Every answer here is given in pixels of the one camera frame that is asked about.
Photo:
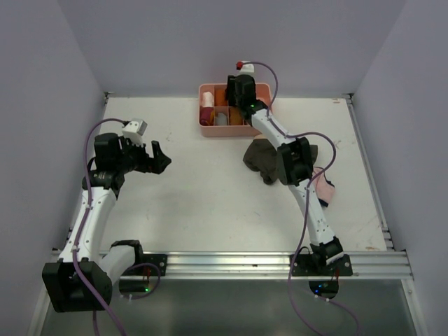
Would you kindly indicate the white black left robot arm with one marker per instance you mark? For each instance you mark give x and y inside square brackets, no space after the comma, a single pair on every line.
[81,280]

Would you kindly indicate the orange rolled underwear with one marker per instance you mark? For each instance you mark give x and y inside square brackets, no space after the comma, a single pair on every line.
[220,97]

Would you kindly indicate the light pink underwear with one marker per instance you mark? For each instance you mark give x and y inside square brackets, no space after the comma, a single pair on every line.
[324,188]

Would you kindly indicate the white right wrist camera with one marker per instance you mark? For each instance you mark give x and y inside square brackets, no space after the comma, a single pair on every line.
[245,68]

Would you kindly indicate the aluminium frame rail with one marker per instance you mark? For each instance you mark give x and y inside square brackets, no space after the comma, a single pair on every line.
[278,265]

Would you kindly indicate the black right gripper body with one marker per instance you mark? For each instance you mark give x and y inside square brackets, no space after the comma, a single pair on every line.
[231,91]

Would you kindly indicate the grey rolled underwear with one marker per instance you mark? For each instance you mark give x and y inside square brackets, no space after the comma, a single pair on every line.
[221,120]

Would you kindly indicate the olive green underwear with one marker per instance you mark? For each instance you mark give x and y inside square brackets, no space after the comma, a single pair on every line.
[290,163]

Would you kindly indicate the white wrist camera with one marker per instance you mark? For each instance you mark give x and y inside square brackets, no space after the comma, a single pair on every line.
[245,68]
[134,131]

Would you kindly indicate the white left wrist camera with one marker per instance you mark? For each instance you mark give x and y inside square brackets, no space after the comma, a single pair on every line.
[134,131]

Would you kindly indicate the mustard brown rolled underwear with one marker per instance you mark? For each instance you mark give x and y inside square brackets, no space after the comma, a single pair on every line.
[235,117]

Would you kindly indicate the white pink rolled underwear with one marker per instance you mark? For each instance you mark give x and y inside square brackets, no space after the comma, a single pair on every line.
[207,99]

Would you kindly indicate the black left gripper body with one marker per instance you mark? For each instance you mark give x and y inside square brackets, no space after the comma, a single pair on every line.
[134,156]

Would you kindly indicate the maroon rolled underwear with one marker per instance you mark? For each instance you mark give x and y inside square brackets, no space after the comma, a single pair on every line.
[206,116]

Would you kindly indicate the pink divided storage box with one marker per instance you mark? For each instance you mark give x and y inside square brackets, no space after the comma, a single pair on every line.
[226,131]

